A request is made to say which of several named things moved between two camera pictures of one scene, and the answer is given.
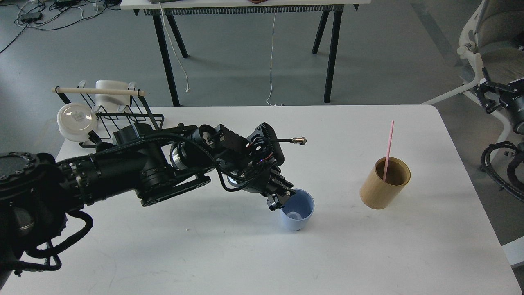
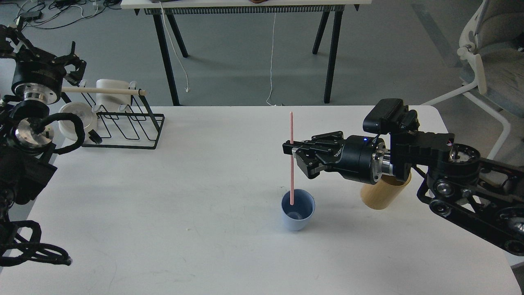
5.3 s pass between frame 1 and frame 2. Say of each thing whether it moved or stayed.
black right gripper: moved
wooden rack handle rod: stayed
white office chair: stayed
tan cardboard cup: stayed
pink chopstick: moved
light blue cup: stayed
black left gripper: moved
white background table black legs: stayed
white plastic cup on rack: stayed
